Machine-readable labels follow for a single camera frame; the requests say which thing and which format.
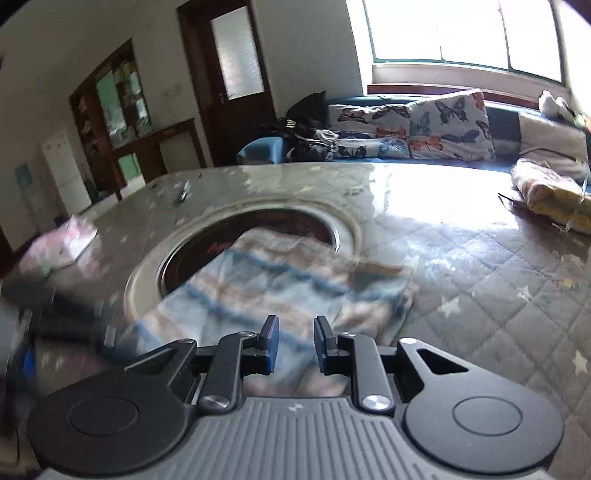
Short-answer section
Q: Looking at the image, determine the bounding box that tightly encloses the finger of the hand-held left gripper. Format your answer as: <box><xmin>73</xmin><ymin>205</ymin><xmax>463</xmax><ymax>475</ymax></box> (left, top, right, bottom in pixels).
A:
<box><xmin>2</xmin><ymin>277</ymin><xmax>106</xmax><ymax>320</ymax></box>
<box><xmin>28</xmin><ymin>320</ymin><xmax>117</xmax><ymax>355</ymax></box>

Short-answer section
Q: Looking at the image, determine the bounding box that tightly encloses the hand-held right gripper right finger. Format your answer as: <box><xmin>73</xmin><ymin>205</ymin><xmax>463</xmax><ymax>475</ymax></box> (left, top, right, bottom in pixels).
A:
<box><xmin>314</xmin><ymin>316</ymin><xmax>472</xmax><ymax>411</ymax></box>

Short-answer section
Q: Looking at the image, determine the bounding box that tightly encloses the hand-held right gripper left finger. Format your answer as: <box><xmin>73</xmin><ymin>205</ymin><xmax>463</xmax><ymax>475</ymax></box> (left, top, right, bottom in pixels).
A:
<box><xmin>124</xmin><ymin>315</ymin><xmax>281</xmax><ymax>414</ymax></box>

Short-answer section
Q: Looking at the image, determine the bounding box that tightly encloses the blue striped shirt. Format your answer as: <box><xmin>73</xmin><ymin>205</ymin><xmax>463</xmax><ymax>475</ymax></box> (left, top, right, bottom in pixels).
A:
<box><xmin>117</xmin><ymin>226</ymin><xmax>421</xmax><ymax>400</ymax></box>

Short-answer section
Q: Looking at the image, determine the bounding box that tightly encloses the pink folded cloth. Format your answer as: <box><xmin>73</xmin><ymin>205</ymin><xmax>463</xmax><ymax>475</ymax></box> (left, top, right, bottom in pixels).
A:
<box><xmin>18</xmin><ymin>215</ymin><xmax>99</xmax><ymax>278</ymax></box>

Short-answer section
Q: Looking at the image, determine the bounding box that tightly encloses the white refrigerator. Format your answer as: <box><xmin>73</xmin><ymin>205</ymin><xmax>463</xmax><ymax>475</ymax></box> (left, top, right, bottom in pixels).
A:
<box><xmin>30</xmin><ymin>129</ymin><xmax>93</xmax><ymax>215</ymax></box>

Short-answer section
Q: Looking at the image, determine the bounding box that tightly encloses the white blue water dispenser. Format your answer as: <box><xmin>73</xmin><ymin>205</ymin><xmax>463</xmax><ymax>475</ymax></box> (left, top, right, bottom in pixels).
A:
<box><xmin>13</xmin><ymin>162</ymin><xmax>51</xmax><ymax>222</ymax></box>

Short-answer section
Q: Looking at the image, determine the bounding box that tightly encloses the dark wooden cabinet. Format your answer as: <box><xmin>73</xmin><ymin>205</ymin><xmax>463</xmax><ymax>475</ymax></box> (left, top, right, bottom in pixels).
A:
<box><xmin>68</xmin><ymin>39</ymin><xmax>208</xmax><ymax>199</ymax></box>

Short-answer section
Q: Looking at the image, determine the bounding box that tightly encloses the black white garment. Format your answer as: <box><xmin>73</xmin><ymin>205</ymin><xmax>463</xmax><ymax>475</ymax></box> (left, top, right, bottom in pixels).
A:
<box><xmin>286</xmin><ymin>127</ymin><xmax>340</xmax><ymax>162</ymax></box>

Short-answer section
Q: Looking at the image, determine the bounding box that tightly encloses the blue sofa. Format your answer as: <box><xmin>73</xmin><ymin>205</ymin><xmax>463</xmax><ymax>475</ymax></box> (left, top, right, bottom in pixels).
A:
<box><xmin>236</xmin><ymin>95</ymin><xmax>591</xmax><ymax>175</ymax></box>

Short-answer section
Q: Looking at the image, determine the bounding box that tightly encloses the black bag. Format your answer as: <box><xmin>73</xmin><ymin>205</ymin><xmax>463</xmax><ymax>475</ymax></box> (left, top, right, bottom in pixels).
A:
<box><xmin>277</xmin><ymin>91</ymin><xmax>329</xmax><ymax>139</ymax></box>

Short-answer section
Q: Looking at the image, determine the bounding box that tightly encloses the dark wooden glass door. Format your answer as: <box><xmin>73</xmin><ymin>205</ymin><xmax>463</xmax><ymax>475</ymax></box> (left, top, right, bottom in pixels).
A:
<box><xmin>178</xmin><ymin>0</ymin><xmax>278</xmax><ymax>168</ymax></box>

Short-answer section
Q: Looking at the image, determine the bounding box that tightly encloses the pale yellow cloth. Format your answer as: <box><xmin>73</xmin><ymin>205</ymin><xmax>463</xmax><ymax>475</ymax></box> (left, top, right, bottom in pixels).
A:
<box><xmin>499</xmin><ymin>157</ymin><xmax>591</xmax><ymax>234</ymax></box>

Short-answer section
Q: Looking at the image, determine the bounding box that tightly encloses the white pillow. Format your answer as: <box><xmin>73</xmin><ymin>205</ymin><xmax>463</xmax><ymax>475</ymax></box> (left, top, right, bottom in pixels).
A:
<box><xmin>517</xmin><ymin>112</ymin><xmax>591</xmax><ymax>183</ymax></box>

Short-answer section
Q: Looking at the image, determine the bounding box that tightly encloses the window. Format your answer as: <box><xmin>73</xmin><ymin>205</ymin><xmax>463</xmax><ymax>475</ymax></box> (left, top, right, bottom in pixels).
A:
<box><xmin>346</xmin><ymin>0</ymin><xmax>583</xmax><ymax>99</ymax></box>

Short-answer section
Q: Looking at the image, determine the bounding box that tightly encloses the panda plush toy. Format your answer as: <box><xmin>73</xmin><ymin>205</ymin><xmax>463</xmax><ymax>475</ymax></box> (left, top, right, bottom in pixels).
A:
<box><xmin>538</xmin><ymin>89</ymin><xmax>578</xmax><ymax>121</ymax></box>

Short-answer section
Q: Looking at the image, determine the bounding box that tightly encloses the round metal table ring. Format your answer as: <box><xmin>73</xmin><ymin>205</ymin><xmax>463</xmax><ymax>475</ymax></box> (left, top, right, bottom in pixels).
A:
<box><xmin>124</xmin><ymin>196</ymin><xmax>363</xmax><ymax>325</ymax></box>

